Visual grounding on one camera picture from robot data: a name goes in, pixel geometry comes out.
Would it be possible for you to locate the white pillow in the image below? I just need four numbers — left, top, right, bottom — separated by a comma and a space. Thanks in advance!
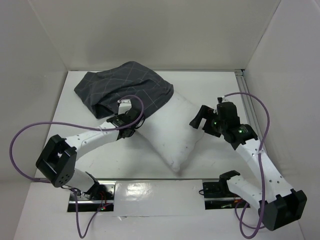
138, 91, 204, 173

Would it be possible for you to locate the dark grey checked pillowcase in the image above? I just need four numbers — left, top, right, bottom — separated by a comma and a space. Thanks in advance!
74, 61, 174, 119

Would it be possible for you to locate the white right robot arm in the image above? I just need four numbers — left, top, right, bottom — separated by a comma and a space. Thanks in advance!
189, 102, 307, 231

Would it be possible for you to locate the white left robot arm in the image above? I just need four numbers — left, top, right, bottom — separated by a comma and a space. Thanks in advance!
35, 108, 145, 200

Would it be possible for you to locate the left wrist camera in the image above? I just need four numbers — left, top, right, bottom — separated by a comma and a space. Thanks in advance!
117, 99, 132, 115

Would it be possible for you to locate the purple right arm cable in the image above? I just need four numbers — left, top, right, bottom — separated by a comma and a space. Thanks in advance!
222, 91, 272, 238

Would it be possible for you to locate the aluminium frame rail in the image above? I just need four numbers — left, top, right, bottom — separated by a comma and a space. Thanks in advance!
234, 69, 264, 141

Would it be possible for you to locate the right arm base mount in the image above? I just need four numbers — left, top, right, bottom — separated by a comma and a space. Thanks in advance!
198, 181, 245, 210

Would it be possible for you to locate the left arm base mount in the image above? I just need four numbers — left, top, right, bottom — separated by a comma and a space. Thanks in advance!
67, 180, 116, 213

